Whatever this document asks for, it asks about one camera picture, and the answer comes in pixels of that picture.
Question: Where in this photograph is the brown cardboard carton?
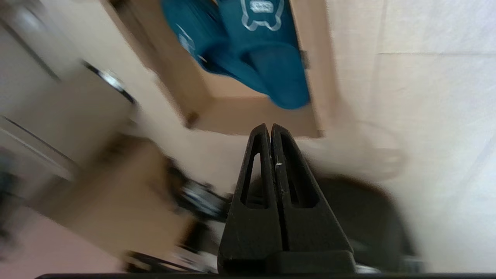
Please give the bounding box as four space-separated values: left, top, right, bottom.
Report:
29 136 196 262

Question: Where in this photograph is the brown cardboard shoe box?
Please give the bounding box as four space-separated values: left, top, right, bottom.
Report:
103 0 338 139

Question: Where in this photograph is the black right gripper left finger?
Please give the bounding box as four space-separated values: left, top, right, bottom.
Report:
218 123 289 256

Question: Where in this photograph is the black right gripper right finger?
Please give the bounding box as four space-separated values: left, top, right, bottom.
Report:
270 123 355 254

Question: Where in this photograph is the dark blue rubber slipper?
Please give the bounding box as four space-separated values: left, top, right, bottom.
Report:
217 0 311 110
161 0 272 97

